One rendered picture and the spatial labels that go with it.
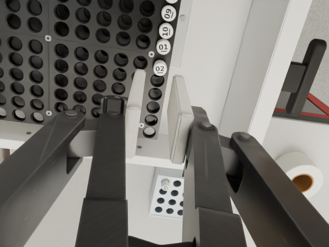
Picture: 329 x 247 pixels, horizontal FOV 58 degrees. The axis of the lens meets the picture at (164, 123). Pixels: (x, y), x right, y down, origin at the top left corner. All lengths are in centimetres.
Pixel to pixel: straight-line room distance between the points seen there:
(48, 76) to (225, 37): 19
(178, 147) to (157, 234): 45
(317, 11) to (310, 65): 102
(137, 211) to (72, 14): 38
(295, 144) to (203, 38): 26
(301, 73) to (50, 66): 23
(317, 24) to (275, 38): 107
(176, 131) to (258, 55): 16
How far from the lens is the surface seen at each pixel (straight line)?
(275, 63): 27
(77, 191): 55
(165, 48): 27
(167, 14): 26
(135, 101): 15
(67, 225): 60
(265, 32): 29
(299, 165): 50
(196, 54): 35
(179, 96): 17
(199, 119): 17
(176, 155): 16
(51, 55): 30
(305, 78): 31
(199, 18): 34
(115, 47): 28
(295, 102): 31
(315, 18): 132
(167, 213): 52
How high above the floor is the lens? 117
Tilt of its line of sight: 64 degrees down
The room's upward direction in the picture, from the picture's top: 177 degrees clockwise
